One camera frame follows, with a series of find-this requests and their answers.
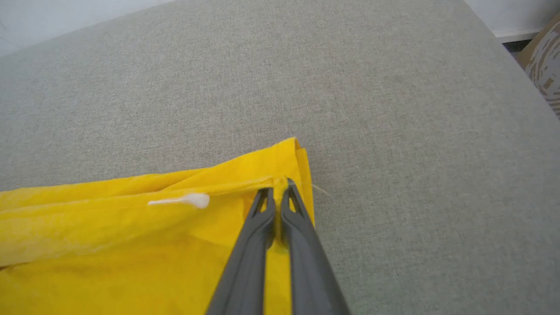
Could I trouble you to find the grey fabric sofa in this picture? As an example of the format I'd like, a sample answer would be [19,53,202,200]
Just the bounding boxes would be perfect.
[0,0,560,315]

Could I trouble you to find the brown cardboard box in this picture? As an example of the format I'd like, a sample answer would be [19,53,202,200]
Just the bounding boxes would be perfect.
[515,13,560,119]

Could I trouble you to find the white baseboard strip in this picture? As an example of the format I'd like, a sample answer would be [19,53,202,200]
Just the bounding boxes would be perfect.
[494,28,543,43]

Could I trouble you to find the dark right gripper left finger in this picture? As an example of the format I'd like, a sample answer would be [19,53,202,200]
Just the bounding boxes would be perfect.
[206,187,277,315]

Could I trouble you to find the yellow garment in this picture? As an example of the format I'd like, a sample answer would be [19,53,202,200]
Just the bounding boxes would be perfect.
[0,137,315,315]

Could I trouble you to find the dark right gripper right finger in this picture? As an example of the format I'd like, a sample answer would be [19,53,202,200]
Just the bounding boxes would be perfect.
[281,179,350,315]

